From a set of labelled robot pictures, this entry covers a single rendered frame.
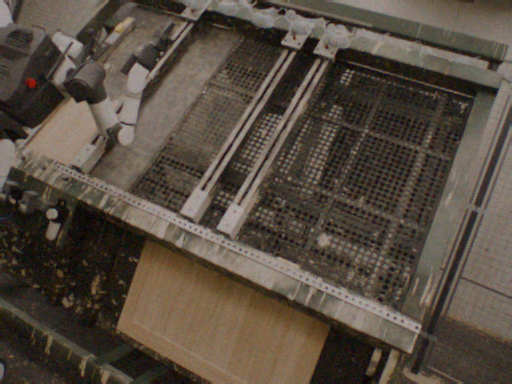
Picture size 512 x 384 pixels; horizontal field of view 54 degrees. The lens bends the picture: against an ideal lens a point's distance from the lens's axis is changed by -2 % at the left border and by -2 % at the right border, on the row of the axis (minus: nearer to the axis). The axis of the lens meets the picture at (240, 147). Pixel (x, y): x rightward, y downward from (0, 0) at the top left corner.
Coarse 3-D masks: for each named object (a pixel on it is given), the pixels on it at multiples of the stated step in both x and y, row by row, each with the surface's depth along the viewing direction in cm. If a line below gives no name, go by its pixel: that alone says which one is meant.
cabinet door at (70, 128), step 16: (64, 112) 254; (80, 112) 253; (48, 128) 249; (64, 128) 248; (80, 128) 247; (96, 128) 245; (32, 144) 244; (48, 144) 243; (64, 144) 242; (80, 144) 241; (64, 160) 236
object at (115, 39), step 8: (128, 24) 284; (128, 32) 285; (112, 40) 277; (120, 40) 281; (112, 48) 277; (104, 56) 273; (48, 120) 252; (40, 128) 248; (32, 136) 245; (24, 144) 242
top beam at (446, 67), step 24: (144, 0) 294; (168, 0) 283; (216, 24) 279; (240, 24) 270; (288, 24) 259; (312, 48) 258; (360, 48) 244; (384, 48) 242; (408, 72) 239; (432, 72) 231; (456, 72) 228; (480, 72) 226
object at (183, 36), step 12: (192, 12) 272; (192, 24) 272; (180, 36) 268; (192, 36) 275; (168, 48) 264; (180, 48) 268; (168, 60) 262; (156, 72) 255; (144, 84) 251; (156, 84) 259; (144, 96) 253; (120, 108) 245; (96, 132) 237; (96, 144) 232; (108, 144) 239; (84, 156) 229; (96, 156) 234; (84, 168) 229
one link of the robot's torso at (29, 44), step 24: (0, 48) 189; (24, 48) 186; (48, 48) 190; (0, 72) 186; (24, 72) 183; (48, 72) 192; (0, 96) 184; (24, 96) 187; (48, 96) 195; (24, 120) 193
